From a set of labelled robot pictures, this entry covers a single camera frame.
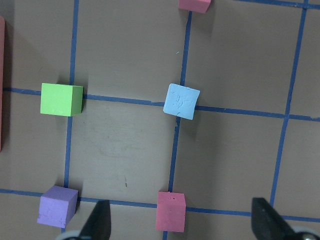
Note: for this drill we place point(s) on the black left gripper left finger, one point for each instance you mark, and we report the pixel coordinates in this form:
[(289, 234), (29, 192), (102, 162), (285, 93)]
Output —
[(98, 224)]

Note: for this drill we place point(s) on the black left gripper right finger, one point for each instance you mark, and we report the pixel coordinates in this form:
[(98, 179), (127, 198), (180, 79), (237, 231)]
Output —
[(267, 224)]

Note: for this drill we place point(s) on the purple foam block near bin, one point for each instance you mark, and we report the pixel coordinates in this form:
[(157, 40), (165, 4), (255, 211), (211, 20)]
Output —
[(57, 206)]

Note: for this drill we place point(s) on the pink foam block near base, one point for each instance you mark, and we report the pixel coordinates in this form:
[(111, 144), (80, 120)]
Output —
[(170, 212)]

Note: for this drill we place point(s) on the green foam block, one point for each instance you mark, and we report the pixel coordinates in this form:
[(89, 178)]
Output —
[(61, 99)]

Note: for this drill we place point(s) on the light blue foam block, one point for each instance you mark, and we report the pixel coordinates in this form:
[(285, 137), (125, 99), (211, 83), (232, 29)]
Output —
[(181, 101)]

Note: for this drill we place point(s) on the pink plastic bin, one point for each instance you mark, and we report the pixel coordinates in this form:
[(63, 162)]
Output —
[(2, 51)]

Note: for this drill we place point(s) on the pink foam block front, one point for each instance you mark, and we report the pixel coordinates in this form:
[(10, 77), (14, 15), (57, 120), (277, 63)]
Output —
[(198, 6)]

